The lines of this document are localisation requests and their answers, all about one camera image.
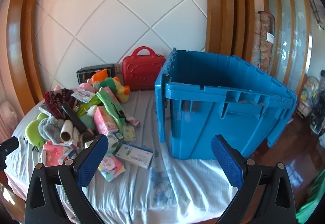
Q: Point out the orange plush toy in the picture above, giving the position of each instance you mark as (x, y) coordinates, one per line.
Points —
(99, 75)

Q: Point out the pink tissue pack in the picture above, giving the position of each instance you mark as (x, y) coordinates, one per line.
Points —
(104, 119)

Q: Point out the pink pig plush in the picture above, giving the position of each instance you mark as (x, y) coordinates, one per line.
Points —
(85, 86)

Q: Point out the pile of bags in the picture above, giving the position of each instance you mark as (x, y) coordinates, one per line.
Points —
(311, 97)

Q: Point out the blue plastic storage crate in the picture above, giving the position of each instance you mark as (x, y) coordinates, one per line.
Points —
(203, 122)

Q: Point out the pink sanitary pad pack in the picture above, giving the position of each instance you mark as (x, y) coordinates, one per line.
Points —
(111, 166)

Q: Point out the white blue medicine box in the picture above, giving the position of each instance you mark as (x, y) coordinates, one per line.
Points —
(134, 155)

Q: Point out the lime green plush toy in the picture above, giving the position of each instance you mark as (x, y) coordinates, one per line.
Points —
(33, 130)

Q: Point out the green white medicine box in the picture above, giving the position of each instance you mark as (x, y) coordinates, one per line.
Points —
(115, 141)

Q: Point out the rolled patterned carpet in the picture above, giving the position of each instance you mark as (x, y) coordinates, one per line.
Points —
(264, 41)

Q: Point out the black box with window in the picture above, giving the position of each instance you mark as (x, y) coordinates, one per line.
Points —
(85, 71)

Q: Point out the green and yellow plush duck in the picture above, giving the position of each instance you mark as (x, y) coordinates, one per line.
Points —
(119, 89)

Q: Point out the wooden frosted glass partition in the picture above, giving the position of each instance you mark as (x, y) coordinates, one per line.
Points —
(287, 36)

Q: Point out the green knit glove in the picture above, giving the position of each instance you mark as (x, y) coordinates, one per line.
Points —
(109, 103)

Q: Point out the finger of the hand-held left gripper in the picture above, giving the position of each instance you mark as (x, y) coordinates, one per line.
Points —
(9, 145)

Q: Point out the white padded wooden headboard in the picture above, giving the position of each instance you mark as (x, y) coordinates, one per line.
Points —
(127, 10)

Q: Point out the red hard-shell small case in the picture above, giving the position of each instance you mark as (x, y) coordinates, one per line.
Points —
(143, 71)

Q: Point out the pink red flat pack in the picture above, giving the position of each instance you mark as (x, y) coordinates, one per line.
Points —
(53, 154)

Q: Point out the black glasses case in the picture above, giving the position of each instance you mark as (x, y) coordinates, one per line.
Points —
(73, 116)

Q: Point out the white blue wet wipes pack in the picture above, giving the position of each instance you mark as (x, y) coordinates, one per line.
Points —
(82, 95)

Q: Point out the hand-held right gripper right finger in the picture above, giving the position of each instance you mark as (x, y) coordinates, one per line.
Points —
(226, 160)

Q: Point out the dark red knit scarf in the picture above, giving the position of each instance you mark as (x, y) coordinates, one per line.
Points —
(57, 102)

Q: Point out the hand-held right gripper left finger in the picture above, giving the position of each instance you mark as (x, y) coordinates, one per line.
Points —
(91, 160)

